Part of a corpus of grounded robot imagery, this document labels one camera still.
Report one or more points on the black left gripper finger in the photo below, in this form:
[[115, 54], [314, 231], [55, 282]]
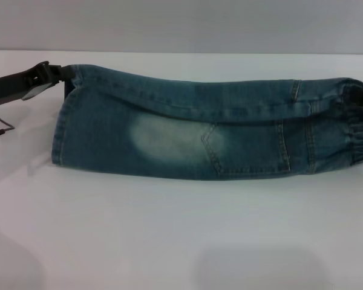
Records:
[[60, 73]]

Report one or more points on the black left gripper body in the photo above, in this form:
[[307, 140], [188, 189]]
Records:
[[15, 81]]

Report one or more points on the blue denim shorts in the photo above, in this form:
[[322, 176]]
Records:
[[184, 139]]

